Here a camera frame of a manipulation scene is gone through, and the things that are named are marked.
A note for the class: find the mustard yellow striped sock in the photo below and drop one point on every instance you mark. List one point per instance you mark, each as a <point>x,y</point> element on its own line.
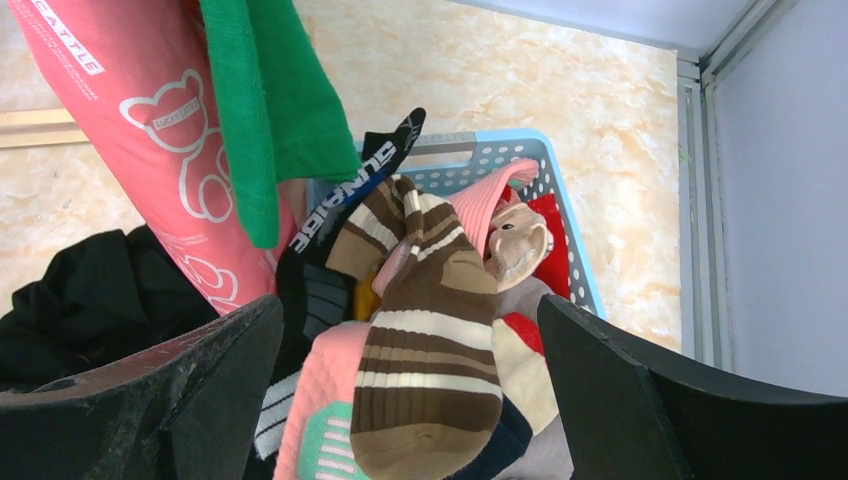
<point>365,300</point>

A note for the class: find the green garment on hanger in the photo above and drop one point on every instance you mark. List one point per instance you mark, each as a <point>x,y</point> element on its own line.
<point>280,116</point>

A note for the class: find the light blue plastic basket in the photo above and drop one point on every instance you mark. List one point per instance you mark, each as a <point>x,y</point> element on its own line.
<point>445,163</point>

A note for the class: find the black cloth pile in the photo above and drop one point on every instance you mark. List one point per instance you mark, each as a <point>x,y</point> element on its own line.
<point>102,299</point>

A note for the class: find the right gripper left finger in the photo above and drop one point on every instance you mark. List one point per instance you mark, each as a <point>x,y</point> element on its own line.
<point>186,408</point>

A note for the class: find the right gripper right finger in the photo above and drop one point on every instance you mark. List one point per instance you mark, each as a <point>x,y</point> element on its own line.
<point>632,409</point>

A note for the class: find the pink printed shirt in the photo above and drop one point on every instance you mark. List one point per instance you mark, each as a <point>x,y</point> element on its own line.
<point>135,78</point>

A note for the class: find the beige and red animal sock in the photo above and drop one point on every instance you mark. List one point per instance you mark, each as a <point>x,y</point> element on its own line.
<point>527,239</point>

